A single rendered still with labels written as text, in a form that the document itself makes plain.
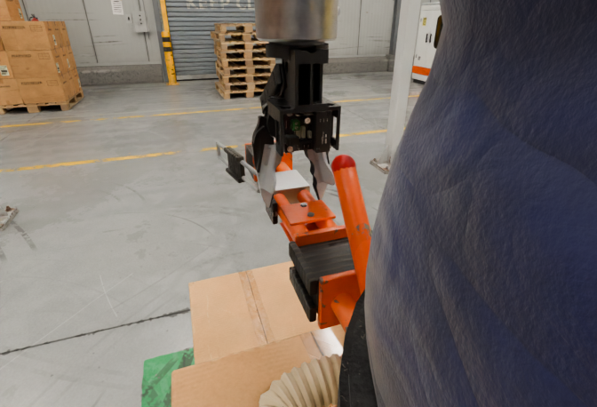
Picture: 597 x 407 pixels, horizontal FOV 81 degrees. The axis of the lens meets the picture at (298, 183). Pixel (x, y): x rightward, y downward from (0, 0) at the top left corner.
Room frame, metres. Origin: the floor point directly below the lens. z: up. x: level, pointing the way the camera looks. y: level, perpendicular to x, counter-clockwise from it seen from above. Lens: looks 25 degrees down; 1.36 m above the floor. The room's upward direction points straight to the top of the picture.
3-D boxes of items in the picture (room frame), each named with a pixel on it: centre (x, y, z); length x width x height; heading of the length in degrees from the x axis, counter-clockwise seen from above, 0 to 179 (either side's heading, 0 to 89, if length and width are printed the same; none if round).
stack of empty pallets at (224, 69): (7.40, 1.12, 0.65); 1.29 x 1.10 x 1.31; 19
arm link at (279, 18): (0.42, 0.00, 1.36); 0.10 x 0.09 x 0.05; 108
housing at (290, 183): (0.50, 0.02, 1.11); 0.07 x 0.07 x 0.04; 18
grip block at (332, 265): (0.29, -0.05, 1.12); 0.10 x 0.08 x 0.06; 108
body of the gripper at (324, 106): (0.41, 0.00, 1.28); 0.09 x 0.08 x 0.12; 18
